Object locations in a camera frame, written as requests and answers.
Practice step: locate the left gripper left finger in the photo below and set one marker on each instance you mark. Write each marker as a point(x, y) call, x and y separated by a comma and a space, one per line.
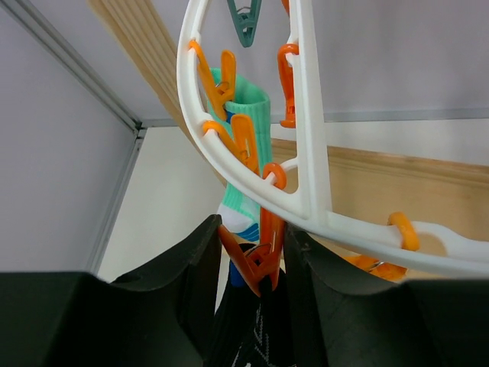
point(159, 314)

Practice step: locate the orange clothes peg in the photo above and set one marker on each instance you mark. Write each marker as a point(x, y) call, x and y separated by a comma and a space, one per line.
point(262, 260)

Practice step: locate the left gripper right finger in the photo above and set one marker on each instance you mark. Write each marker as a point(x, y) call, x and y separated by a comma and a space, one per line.
point(343, 316)

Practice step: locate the white round clip hanger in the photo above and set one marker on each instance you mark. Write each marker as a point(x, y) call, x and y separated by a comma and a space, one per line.
point(310, 207)

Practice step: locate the black white striped sock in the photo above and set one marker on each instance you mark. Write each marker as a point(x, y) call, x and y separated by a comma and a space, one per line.
point(249, 330)

